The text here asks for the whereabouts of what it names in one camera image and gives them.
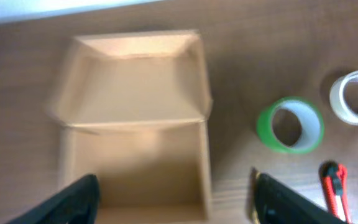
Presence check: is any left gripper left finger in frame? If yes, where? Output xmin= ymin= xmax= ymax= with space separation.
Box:
xmin=8 ymin=174 xmax=100 ymax=224

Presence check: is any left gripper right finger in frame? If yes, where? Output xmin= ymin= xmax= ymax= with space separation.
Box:
xmin=250 ymin=169 xmax=345 ymax=224

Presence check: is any orange utility knife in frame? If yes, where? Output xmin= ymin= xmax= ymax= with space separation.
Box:
xmin=319 ymin=161 xmax=352 ymax=223

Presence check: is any white masking tape roll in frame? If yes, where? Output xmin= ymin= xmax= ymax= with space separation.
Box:
xmin=329 ymin=70 xmax=358 ymax=126

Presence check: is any brown cardboard box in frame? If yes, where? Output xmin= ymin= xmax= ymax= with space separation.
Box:
xmin=48 ymin=30 xmax=213 ymax=223

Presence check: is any green tape roll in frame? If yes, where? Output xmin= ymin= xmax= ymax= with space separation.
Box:
xmin=256 ymin=96 xmax=324 ymax=154

